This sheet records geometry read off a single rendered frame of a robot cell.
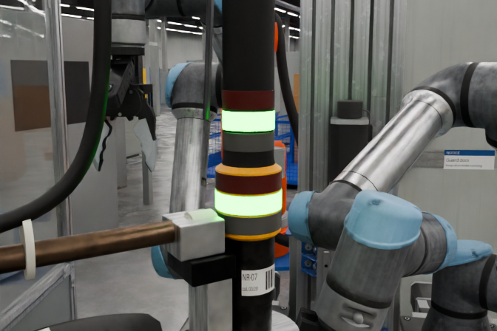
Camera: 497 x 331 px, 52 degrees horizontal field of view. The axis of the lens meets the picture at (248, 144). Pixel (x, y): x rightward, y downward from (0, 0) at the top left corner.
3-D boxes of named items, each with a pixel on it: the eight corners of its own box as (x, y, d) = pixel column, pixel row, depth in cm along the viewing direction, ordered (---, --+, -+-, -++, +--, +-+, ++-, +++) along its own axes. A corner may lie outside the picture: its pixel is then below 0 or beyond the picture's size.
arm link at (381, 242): (442, 213, 56) (406, 213, 50) (407, 304, 57) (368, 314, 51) (381, 187, 61) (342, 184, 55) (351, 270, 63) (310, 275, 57)
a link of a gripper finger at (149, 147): (174, 160, 91) (153, 112, 90) (166, 167, 85) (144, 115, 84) (157, 167, 91) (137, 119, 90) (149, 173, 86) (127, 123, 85)
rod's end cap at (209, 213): (191, 216, 30) (222, 212, 31) (178, 209, 32) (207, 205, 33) (192, 249, 31) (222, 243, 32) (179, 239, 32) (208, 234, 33)
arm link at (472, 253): (444, 284, 121) (447, 230, 119) (504, 302, 112) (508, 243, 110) (420, 301, 112) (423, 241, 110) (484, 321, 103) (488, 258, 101)
